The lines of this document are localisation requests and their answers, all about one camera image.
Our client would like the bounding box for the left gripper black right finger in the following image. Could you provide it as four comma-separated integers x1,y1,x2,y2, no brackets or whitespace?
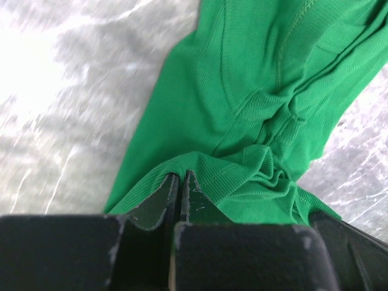
169,171,340,290

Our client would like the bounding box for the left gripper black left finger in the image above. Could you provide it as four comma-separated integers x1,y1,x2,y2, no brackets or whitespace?
1,174,179,290

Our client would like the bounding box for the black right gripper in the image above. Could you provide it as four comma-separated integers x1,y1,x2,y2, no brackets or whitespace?
309,212,388,291

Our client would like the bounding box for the green tank top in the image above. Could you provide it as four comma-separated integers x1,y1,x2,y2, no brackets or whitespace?
105,1,387,224

